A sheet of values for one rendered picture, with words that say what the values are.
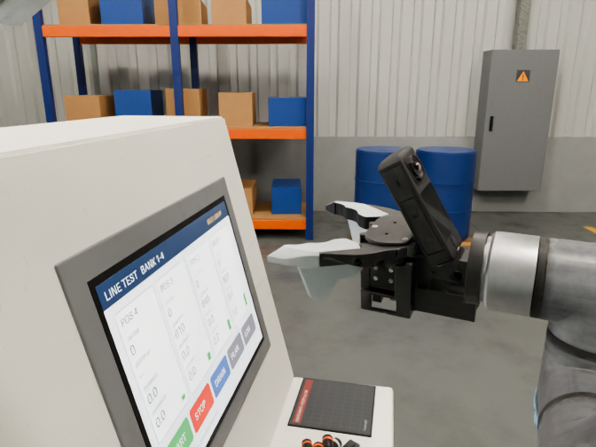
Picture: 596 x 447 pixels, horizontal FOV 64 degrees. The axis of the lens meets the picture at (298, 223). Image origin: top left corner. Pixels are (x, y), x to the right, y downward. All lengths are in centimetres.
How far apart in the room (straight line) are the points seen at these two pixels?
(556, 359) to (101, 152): 51
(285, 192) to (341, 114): 153
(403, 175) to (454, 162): 432
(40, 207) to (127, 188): 15
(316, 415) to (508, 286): 64
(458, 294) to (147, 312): 35
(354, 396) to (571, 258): 69
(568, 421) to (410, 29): 623
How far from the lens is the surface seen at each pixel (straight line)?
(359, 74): 640
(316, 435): 98
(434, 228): 46
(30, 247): 48
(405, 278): 48
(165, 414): 62
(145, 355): 59
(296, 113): 520
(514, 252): 46
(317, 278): 48
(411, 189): 45
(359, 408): 104
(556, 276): 46
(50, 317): 49
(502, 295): 46
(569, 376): 48
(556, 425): 43
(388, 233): 49
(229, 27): 513
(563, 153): 723
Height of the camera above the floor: 160
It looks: 16 degrees down
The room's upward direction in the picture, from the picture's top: straight up
